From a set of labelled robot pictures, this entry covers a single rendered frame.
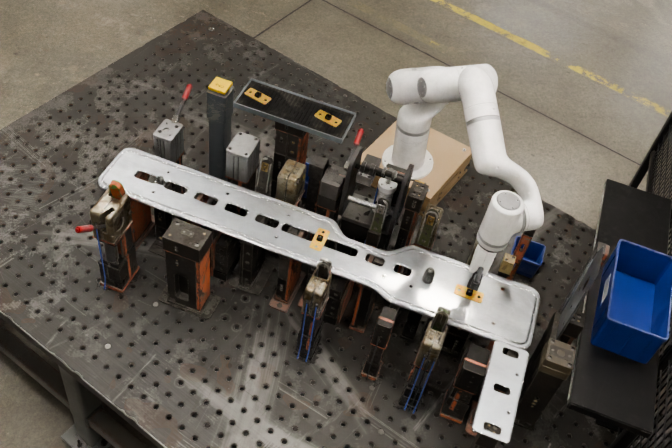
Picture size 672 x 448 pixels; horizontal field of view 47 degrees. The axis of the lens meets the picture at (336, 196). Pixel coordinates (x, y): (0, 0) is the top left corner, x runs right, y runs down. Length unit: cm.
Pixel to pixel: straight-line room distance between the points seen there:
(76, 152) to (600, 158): 277
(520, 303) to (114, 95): 179
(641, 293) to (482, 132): 74
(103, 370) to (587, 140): 303
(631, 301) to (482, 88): 79
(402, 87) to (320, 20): 241
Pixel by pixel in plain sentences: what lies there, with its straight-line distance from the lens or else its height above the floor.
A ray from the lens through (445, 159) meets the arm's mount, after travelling 293.
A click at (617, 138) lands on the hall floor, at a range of 466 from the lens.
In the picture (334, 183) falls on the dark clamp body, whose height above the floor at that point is 108.
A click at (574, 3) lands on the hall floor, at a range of 567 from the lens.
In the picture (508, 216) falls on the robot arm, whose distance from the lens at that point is 198.
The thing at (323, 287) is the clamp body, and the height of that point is 104.
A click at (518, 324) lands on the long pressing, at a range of 229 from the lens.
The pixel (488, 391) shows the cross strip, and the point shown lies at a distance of 214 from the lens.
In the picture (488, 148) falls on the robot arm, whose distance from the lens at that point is 204.
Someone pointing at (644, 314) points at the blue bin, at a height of 103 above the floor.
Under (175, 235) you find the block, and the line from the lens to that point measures 228.
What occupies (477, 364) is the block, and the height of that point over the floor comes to 98.
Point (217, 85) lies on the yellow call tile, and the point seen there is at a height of 116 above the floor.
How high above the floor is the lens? 279
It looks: 47 degrees down
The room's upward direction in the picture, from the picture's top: 10 degrees clockwise
